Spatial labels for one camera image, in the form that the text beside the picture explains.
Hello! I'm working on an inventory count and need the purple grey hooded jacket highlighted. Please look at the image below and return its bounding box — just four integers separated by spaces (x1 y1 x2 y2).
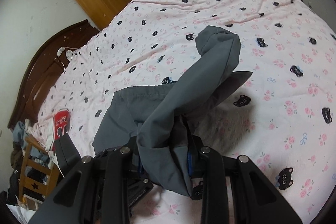
93 26 251 196

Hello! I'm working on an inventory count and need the pink cat print bedsheet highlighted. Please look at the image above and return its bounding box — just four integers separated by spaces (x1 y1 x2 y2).
34 0 335 223

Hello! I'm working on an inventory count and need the red basketball jersey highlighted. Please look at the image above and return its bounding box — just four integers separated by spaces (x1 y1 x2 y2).
46 109 71 151

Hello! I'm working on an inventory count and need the wooden chair with clothes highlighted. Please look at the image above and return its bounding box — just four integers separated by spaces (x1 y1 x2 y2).
1 121 62 210

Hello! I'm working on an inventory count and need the dark wooden headboard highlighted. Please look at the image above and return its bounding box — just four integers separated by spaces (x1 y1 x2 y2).
7 20 99 130

